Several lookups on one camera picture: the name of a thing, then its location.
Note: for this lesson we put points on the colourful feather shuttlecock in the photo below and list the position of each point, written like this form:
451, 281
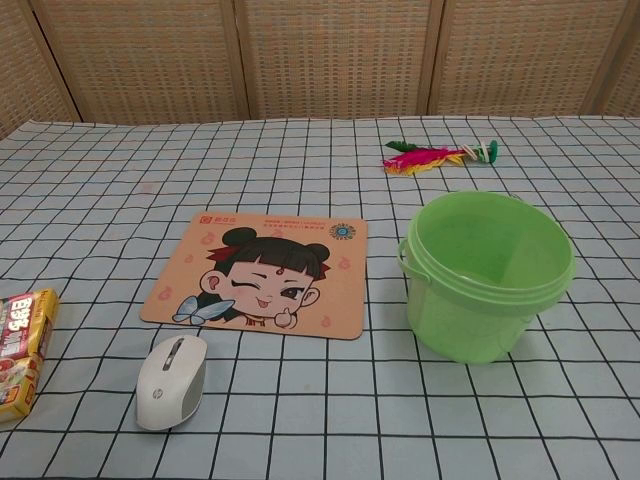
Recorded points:
425, 159

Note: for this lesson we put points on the checked grey tablecloth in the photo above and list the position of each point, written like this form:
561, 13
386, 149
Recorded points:
350, 410

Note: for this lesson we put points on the cartoon character mouse pad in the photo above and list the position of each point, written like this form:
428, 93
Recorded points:
310, 300

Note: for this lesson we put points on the green plastic bucket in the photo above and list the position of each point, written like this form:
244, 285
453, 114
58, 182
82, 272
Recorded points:
450, 320

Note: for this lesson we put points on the white computer mouse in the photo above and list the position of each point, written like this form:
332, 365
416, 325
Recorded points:
167, 390

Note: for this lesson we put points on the woven folding screen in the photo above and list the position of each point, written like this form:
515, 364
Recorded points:
320, 55

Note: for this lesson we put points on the yellow food box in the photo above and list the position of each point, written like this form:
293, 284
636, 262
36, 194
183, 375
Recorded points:
20, 360

